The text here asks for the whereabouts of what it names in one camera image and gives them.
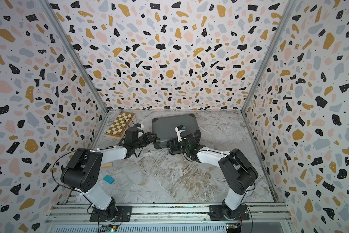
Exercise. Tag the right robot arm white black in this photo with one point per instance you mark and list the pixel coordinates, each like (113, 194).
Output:
(238, 172)

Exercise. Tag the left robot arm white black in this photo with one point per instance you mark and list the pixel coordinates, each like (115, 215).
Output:
(82, 171)

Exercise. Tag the grey poker set case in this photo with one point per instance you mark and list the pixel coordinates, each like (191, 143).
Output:
(164, 128)

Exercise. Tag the teal small block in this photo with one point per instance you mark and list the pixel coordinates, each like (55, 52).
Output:
(109, 179)

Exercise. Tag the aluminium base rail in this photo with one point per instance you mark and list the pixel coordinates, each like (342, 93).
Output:
(172, 218)

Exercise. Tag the wooden chess board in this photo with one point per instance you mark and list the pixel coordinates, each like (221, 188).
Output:
(120, 124)

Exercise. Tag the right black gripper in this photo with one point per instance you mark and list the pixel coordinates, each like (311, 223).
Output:
(174, 143)

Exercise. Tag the small wooden block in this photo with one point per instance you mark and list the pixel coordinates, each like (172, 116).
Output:
(107, 165)

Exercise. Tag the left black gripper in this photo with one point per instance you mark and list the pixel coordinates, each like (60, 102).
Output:
(148, 139)

